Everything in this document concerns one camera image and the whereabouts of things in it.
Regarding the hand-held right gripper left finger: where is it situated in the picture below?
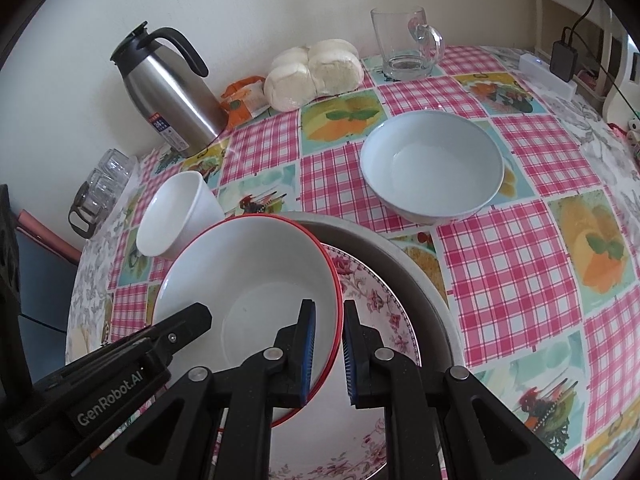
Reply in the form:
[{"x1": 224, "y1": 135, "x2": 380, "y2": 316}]
[{"x1": 102, "y1": 299, "x2": 317, "y2": 480}]

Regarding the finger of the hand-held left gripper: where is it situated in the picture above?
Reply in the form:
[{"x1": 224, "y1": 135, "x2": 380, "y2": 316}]
[{"x1": 135, "y1": 302, "x2": 213, "y2": 363}]

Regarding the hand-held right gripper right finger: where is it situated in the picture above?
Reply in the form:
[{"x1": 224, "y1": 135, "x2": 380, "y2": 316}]
[{"x1": 342, "y1": 300, "x2": 566, "y2": 480}]

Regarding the pink floral plate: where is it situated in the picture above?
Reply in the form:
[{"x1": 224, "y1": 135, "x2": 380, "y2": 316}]
[{"x1": 267, "y1": 242, "x2": 422, "y2": 480}]

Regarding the strawberry print bowl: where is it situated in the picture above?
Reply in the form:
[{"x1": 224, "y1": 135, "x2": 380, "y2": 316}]
[{"x1": 151, "y1": 214, "x2": 345, "y2": 428}]

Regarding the steel plate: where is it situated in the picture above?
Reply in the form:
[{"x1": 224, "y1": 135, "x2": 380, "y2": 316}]
[{"x1": 272, "y1": 211, "x2": 467, "y2": 376}]

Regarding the white square bowl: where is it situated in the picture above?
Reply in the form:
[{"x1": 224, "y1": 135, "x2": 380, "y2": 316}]
[{"x1": 136, "y1": 170, "x2": 224, "y2": 261}]

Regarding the pink chair back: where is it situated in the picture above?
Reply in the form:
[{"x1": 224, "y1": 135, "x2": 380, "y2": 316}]
[{"x1": 17, "y1": 210, "x2": 83, "y2": 267}]

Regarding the clear drinking glass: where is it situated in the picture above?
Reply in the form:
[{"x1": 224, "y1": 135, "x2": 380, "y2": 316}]
[{"x1": 97, "y1": 147, "x2": 139, "y2": 183}]

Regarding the pink checked tablecloth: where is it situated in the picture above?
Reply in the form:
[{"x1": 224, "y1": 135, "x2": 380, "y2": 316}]
[{"x1": 102, "y1": 45, "x2": 640, "y2": 480}]

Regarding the pale blue round bowl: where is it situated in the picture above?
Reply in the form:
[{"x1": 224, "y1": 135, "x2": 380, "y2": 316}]
[{"x1": 360, "y1": 111, "x2": 505, "y2": 226}]

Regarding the steel thermos jug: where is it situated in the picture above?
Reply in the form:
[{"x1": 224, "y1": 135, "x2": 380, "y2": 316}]
[{"x1": 110, "y1": 21, "x2": 228, "y2": 159}]

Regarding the orange snack packet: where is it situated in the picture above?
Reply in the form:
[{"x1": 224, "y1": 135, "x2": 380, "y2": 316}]
[{"x1": 221, "y1": 76, "x2": 271, "y2": 128}]

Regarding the bag of white buns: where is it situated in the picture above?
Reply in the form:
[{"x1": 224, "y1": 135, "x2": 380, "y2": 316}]
[{"x1": 263, "y1": 38, "x2": 364, "y2": 112}]

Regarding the clear glass mug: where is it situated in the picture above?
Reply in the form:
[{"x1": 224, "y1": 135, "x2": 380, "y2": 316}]
[{"x1": 370, "y1": 6, "x2": 446, "y2": 82}]

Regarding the white power strip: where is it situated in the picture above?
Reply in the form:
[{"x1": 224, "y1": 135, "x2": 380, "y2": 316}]
[{"x1": 518, "y1": 51, "x2": 578, "y2": 101}]

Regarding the glass pot with black handle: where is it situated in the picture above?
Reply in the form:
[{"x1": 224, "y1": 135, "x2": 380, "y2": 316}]
[{"x1": 67, "y1": 170, "x2": 126, "y2": 239}]

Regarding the black charger with cable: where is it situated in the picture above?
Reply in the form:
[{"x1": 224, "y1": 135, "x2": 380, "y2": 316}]
[{"x1": 530, "y1": 0, "x2": 640, "y2": 121}]

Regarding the black cable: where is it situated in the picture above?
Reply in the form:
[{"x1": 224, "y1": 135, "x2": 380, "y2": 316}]
[{"x1": 567, "y1": 0, "x2": 598, "y2": 33}]

